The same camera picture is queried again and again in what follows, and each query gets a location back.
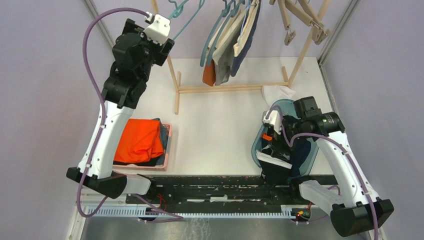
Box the teal clip hanger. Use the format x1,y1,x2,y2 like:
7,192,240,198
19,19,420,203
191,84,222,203
167,0,206,41
199,0,239,67
211,0,249,60

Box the brown orange underwear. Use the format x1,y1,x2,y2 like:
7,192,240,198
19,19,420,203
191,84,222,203
202,60,216,87

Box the black white-band underwear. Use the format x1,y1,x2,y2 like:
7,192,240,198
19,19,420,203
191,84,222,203
255,146,293,186

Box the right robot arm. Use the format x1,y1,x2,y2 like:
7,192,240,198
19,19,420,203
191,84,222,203
260,96,394,240

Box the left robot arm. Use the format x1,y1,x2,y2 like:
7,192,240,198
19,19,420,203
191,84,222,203
66,14,175,204

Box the navy orange-band underwear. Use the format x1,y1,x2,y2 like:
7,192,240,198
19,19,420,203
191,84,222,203
263,138,312,178

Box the grey underwear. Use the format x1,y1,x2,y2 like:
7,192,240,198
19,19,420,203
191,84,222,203
212,13,244,86

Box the navy cream-band underwear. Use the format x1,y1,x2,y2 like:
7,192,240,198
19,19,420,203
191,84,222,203
230,0,262,77

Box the light blue hanger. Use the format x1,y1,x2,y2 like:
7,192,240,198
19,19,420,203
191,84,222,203
236,0,260,47

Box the teal plastic tub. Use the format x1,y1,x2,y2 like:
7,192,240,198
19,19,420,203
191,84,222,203
251,98,321,180

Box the wooden clothes rack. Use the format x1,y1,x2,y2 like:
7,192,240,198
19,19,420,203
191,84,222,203
166,0,332,115

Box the orange garment in basket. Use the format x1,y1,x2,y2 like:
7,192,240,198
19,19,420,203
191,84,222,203
113,119,165,167

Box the pink laundry basket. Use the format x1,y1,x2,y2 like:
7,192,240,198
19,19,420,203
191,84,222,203
113,118,172,171

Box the wooden clip hangers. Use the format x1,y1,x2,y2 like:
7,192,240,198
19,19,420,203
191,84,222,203
269,0,331,46

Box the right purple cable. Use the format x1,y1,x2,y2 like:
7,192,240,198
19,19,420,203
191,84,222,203
267,105,380,240

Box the purple cable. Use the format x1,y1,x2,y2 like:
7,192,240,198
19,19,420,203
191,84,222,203
267,105,380,240
76,7,185,223

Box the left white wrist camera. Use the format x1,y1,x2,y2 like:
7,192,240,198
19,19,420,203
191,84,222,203
142,12,171,46

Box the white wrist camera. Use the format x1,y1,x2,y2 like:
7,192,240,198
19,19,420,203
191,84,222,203
142,12,171,46
262,109,282,135

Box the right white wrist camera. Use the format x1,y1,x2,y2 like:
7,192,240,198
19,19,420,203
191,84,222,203
262,109,282,135

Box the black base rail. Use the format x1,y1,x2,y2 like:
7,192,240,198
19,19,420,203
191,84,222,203
143,175,337,214

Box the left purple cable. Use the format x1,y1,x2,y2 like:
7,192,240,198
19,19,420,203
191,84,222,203
76,7,185,223

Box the white cable duct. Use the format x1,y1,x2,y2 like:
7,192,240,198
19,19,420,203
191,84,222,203
94,205,296,220

